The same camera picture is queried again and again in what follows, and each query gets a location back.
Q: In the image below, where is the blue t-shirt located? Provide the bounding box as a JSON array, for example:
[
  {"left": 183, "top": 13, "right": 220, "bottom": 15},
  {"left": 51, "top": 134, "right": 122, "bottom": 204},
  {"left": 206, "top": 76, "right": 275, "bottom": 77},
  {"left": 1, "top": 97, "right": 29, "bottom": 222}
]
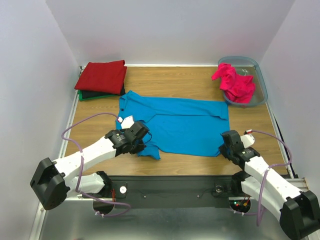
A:
[{"left": 118, "top": 91, "right": 230, "bottom": 160}]

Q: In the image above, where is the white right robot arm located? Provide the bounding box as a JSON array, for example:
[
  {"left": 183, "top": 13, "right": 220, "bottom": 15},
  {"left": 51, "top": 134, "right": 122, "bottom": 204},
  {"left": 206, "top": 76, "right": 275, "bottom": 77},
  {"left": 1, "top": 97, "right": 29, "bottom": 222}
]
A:
[{"left": 219, "top": 129, "right": 320, "bottom": 240}]

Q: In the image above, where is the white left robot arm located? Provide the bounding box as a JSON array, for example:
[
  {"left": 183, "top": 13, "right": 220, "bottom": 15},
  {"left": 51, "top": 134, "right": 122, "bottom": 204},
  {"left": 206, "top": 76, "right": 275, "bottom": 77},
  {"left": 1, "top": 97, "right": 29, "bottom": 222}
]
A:
[{"left": 30, "top": 117, "right": 150, "bottom": 211}]

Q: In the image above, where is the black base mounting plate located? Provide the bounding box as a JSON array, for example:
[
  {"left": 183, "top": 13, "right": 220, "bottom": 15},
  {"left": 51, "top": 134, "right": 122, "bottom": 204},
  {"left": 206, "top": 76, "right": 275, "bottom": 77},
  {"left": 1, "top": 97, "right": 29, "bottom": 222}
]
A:
[{"left": 109, "top": 175, "right": 248, "bottom": 209}]

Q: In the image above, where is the pink crumpled t-shirt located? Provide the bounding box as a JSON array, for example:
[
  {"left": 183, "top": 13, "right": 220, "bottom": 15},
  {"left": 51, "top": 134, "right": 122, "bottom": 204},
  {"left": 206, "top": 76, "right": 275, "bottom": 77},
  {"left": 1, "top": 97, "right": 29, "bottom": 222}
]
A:
[{"left": 211, "top": 63, "right": 256, "bottom": 104}]

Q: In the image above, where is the black folded t-shirt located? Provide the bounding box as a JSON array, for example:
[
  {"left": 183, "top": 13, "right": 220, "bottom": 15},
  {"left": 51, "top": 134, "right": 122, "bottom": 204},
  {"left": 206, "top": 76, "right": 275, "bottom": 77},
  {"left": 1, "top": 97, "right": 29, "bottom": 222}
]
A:
[{"left": 78, "top": 84, "right": 126, "bottom": 101}]

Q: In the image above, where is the green folded t-shirt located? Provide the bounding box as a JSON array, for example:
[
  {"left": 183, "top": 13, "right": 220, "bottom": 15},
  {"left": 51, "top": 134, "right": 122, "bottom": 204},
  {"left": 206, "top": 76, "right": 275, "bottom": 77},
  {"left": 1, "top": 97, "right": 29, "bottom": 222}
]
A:
[{"left": 78, "top": 90, "right": 115, "bottom": 102}]

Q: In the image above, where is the red folded t-shirt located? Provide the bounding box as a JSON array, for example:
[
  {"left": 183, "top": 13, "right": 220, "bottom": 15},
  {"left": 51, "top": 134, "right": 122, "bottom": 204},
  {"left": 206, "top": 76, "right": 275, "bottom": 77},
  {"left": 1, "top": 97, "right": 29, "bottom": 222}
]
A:
[{"left": 74, "top": 60, "right": 127, "bottom": 95}]

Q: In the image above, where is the clear plastic bin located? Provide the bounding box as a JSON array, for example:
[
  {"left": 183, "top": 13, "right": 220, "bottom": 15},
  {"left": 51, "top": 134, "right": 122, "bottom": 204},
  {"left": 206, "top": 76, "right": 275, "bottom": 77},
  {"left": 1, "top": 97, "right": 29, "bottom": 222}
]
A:
[{"left": 218, "top": 56, "right": 268, "bottom": 108}]

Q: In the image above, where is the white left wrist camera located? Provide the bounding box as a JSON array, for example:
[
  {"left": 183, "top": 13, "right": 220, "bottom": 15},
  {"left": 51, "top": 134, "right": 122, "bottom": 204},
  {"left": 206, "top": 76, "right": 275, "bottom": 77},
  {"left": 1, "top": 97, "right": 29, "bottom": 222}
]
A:
[{"left": 117, "top": 115, "right": 135, "bottom": 129}]

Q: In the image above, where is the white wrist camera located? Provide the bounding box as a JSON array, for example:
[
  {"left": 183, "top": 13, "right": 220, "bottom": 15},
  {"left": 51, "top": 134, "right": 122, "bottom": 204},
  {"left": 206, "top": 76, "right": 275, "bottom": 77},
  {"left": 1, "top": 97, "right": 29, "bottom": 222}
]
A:
[
  {"left": 117, "top": 115, "right": 135, "bottom": 129},
  {"left": 240, "top": 129, "right": 255, "bottom": 149}
]

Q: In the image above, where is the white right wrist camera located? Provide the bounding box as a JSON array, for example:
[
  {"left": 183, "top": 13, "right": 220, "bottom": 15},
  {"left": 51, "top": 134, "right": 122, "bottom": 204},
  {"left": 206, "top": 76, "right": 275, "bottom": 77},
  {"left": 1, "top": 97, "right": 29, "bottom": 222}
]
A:
[{"left": 240, "top": 129, "right": 255, "bottom": 149}]

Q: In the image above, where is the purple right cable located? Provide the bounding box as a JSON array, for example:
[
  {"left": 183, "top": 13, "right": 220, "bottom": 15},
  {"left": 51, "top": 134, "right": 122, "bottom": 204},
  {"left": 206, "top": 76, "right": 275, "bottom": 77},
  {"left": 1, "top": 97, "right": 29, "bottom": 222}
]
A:
[{"left": 234, "top": 129, "right": 293, "bottom": 227}]

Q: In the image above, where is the purple cable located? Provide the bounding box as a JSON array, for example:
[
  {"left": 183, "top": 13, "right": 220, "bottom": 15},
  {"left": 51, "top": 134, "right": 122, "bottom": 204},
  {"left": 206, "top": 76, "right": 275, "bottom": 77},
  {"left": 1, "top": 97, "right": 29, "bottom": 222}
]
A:
[
  {"left": 61, "top": 112, "right": 132, "bottom": 218},
  {"left": 234, "top": 129, "right": 293, "bottom": 227}
]

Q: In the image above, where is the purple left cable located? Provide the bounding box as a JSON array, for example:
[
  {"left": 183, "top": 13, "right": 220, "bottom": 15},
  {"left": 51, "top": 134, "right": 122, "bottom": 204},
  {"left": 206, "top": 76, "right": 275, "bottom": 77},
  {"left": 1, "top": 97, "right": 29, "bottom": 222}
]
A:
[{"left": 61, "top": 112, "right": 132, "bottom": 218}]

